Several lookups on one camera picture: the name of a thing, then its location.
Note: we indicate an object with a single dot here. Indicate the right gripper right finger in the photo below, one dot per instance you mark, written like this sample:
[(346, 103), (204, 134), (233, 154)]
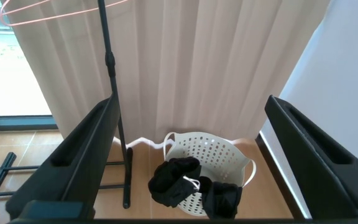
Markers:
[(322, 180)]

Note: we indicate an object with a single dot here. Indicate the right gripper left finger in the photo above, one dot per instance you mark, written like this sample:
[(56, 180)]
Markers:
[(73, 174)]

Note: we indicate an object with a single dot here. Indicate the black shorts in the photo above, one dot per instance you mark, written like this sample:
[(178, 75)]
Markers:
[(169, 180)]

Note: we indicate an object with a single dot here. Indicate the white laundry basket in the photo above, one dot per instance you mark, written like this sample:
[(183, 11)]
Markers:
[(216, 152)]

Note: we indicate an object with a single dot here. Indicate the black clothes rack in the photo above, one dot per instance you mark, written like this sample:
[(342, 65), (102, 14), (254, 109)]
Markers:
[(110, 62)]

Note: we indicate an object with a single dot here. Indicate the black garment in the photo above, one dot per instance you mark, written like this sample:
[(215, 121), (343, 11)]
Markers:
[(221, 199)]

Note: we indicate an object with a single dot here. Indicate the window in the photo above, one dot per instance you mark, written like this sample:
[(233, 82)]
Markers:
[(11, 77)]

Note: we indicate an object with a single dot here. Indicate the beige curtain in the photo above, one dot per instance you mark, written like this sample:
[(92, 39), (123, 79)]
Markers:
[(197, 62)]

